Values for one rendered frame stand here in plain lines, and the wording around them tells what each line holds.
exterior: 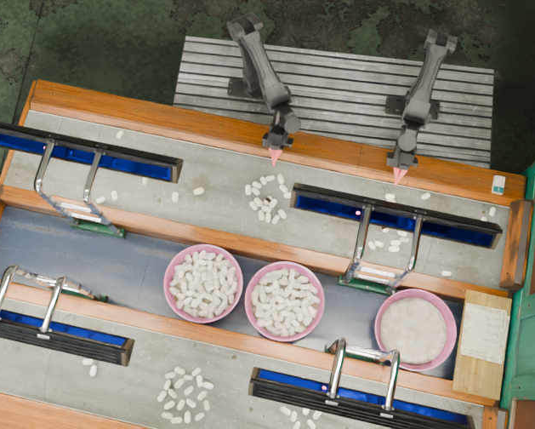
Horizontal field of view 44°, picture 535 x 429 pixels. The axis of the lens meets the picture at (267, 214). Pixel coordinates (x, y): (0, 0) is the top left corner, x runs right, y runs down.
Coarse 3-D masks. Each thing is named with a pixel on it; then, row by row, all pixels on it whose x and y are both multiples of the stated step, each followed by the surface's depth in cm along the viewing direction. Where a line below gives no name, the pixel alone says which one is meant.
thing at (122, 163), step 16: (0, 128) 201; (16, 128) 203; (0, 144) 205; (16, 144) 203; (32, 144) 202; (64, 144) 199; (80, 144) 199; (96, 144) 202; (64, 160) 204; (80, 160) 203; (112, 160) 200; (128, 160) 199; (144, 160) 197; (160, 160) 197; (176, 160) 200; (144, 176) 202; (160, 176) 201; (176, 176) 199
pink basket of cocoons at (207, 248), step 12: (180, 252) 224; (192, 252) 227; (216, 252) 228; (168, 276) 224; (240, 276) 223; (168, 288) 224; (240, 288) 222; (168, 300) 220; (180, 312) 221; (228, 312) 219
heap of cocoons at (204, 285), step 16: (192, 256) 229; (208, 256) 226; (176, 272) 226; (192, 272) 226; (208, 272) 227; (224, 272) 225; (176, 288) 226; (192, 288) 224; (208, 288) 224; (224, 288) 223; (176, 304) 224; (192, 304) 223; (208, 304) 224; (224, 304) 222
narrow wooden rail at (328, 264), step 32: (0, 192) 232; (32, 192) 232; (128, 224) 228; (160, 224) 228; (256, 256) 229; (288, 256) 224; (320, 256) 224; (416, 288) 220; (448, 288) 220; (480, 288) 220
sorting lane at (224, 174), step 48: (144, 144) 238; (192, 144) 238; (48, 192) 234; (96, 192) 234; (144, 192) 234; (192, 192) 233; (240, 192) 233; (384, 192) 232; (432, 192) 232; (288, 240) 228; (336, 240) 228; (384, 240) 227; (432, 240) 227
